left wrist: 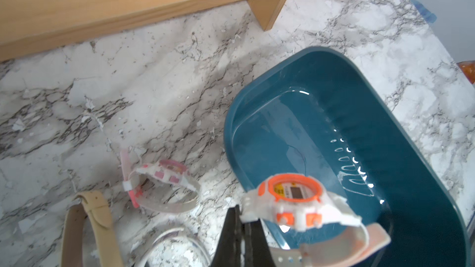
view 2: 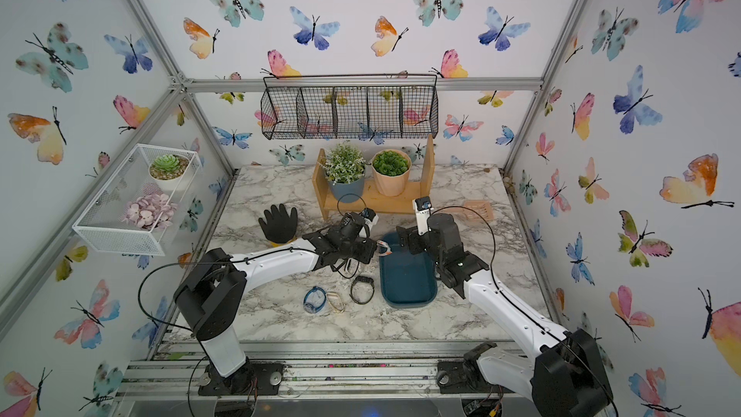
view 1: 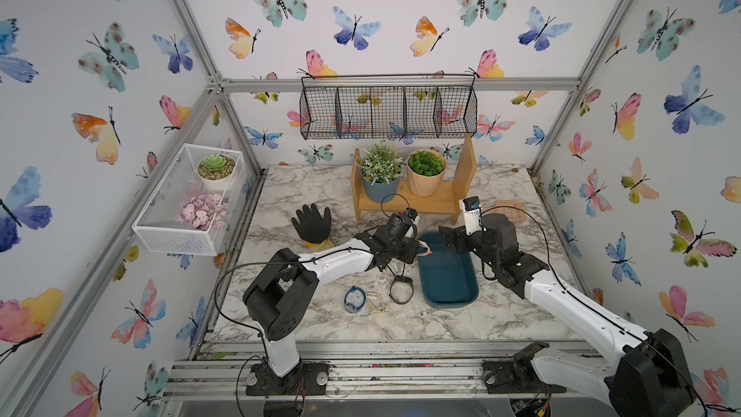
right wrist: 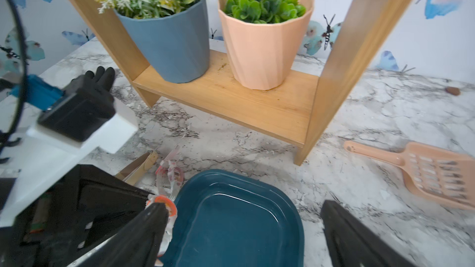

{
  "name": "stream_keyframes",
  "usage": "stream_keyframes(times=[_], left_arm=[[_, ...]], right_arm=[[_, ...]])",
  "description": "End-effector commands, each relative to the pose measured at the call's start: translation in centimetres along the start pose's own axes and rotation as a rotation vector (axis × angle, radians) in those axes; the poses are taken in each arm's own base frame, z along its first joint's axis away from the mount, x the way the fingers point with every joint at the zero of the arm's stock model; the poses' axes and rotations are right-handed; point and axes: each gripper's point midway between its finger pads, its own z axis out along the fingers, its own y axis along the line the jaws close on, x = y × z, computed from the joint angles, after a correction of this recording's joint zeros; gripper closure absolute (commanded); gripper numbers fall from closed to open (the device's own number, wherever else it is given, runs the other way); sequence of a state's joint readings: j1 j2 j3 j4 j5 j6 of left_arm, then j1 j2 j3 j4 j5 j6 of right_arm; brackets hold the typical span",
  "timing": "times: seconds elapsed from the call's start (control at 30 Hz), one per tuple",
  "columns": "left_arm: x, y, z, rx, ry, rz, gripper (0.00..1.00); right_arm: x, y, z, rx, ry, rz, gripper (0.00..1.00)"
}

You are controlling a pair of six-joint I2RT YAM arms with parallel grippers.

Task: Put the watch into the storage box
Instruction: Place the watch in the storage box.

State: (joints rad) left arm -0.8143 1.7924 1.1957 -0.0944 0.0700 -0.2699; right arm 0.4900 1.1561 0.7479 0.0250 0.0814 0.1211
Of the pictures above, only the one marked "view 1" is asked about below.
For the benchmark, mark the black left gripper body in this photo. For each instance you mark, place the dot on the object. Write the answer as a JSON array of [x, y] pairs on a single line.
[[403, 252]]

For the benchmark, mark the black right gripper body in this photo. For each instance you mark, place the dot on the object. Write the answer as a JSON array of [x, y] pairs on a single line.
[[474, 243]]

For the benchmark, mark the pink strap watch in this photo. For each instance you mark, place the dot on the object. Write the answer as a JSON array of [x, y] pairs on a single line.
[[422, 251]]

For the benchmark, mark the black digital watch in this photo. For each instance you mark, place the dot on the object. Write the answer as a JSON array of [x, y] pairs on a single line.
[[401, 290]]

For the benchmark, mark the blue round watch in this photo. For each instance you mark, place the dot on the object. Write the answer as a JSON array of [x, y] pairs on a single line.
[[355, 300]]

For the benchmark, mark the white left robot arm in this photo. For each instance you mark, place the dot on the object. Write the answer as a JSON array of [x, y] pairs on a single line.
[[280, 295]]

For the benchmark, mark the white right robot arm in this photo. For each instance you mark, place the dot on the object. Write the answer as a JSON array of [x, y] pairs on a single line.
[[636, 372]]

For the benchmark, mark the dark teal storage box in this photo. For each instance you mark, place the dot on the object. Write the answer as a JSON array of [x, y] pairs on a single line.
[[448, 278]]

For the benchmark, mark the blue plant pot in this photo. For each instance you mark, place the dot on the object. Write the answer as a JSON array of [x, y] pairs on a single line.
[[381, 192]]

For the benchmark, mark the wooden plant shelf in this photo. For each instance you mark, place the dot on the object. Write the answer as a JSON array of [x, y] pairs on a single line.
[[446, 200]]

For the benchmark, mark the green leafy plant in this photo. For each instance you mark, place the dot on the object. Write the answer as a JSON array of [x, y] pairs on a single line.
[[382, 164]]

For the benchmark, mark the pink plant pot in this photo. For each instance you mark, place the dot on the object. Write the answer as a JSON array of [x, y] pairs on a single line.
[[425, 186]]

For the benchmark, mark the black and yellow work glove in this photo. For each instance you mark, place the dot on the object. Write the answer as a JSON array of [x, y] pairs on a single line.
[[314, 227]]

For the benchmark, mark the green moss plant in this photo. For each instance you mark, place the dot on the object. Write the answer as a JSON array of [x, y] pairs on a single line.
[[425, 163]]

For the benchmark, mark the pink pebbles pile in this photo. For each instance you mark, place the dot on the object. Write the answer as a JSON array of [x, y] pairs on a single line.
[[203, 212]]

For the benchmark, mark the succulent in white pot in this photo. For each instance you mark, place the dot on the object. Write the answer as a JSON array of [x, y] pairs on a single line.
[[215, 171]]

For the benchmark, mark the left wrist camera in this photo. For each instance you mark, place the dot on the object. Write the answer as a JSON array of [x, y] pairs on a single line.
[[410, 220]]

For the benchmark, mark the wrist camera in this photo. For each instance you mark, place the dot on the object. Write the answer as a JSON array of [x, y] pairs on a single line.
[[471, 212], [410, 220]]

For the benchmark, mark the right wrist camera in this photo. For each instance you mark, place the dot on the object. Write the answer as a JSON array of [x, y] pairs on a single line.
[[471, 212]]

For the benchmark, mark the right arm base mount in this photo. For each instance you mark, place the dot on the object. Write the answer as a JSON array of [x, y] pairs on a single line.
[[516, 374]]

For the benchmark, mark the black wire wall basket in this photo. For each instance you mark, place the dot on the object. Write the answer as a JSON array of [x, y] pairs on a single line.
[[403, 108]]

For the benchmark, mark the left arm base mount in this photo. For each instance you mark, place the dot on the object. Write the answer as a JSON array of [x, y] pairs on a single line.
[[306, 379]]

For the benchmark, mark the white mesh wall shelf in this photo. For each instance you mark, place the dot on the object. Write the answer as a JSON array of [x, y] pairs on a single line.
[[156, 225]]

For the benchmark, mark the aluminium front rail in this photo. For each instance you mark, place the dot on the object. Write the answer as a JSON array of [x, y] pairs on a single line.
[[377, 370]]

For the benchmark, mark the aluminium frame post left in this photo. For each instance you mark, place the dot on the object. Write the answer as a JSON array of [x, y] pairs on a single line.
[[216, 90]]

